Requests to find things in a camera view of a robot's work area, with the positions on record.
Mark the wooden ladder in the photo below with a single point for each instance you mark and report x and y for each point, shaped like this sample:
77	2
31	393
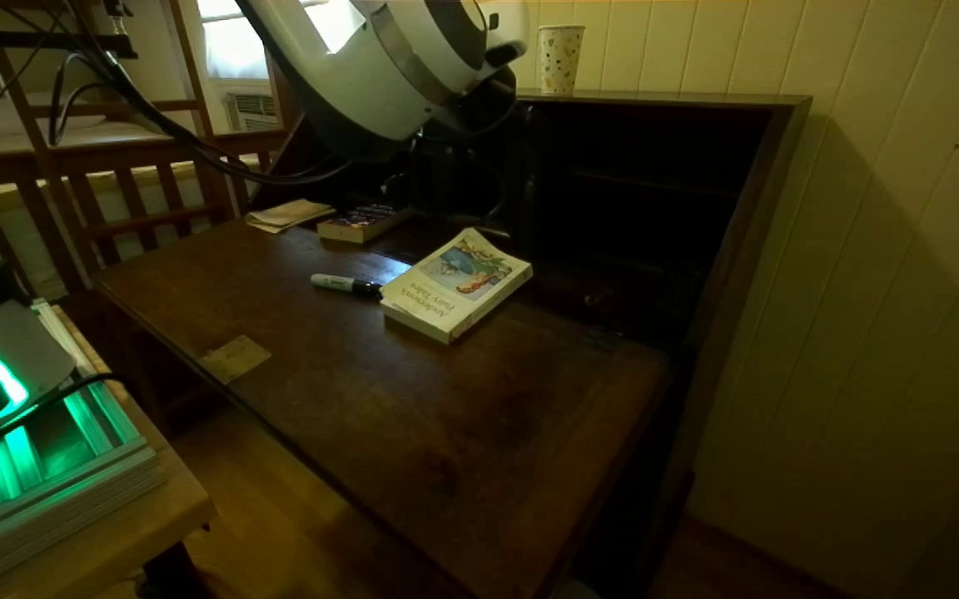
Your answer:
115	108

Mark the small light wooden table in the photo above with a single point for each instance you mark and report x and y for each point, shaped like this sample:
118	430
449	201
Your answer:
115	536

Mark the small tan block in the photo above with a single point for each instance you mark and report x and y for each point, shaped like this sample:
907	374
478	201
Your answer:
235	357

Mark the green lit computer case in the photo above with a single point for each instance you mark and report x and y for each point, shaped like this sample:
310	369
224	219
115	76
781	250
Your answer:
25	443

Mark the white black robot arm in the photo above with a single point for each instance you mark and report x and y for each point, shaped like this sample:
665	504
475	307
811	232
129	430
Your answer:
369	67

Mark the white dotted paper cup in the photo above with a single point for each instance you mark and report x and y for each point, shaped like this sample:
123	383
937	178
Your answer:
560	59

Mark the dark wooden secretary desk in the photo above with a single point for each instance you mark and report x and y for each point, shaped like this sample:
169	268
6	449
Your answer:
449	422

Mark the wooden slatted railing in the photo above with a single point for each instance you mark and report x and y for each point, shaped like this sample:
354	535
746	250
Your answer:
134	155

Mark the white marker black cap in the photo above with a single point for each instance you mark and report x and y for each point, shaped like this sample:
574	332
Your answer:
335	283

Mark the white fairy tales book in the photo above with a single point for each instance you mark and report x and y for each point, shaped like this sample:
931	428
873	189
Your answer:
458	287

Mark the white window air conditioner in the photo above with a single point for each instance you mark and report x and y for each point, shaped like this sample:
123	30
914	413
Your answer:
251	113

